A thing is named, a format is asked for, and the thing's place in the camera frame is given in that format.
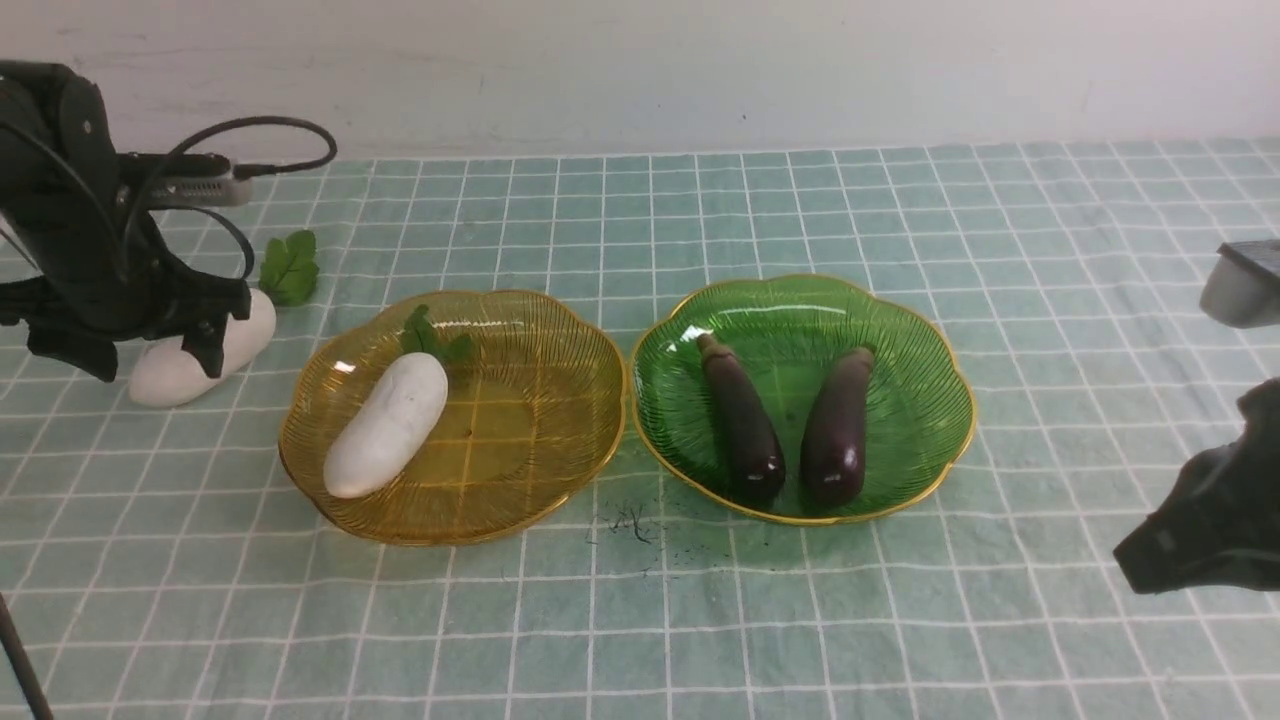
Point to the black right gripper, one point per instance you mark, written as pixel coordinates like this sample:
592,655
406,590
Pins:
1219,525

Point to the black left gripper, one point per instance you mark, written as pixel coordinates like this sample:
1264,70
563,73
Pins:
103,271

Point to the white radish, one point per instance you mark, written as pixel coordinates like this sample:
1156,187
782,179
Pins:
168,376
398,416

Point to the purple eggplant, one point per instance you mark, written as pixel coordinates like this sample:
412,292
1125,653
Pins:
752,450
832,460

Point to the green checkered tablecloth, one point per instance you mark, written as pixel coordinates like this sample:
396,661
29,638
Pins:
160,565

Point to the green plastic plate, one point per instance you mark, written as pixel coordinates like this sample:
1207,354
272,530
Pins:
788,333

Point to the amber plastic plate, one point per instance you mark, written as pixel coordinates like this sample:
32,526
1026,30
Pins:
534,407

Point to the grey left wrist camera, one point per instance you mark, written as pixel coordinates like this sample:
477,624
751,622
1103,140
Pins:
204,180

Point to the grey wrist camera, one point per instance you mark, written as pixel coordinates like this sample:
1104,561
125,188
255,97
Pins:
1243,288
204,180

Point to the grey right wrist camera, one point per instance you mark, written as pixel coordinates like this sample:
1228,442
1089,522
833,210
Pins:
1243,288

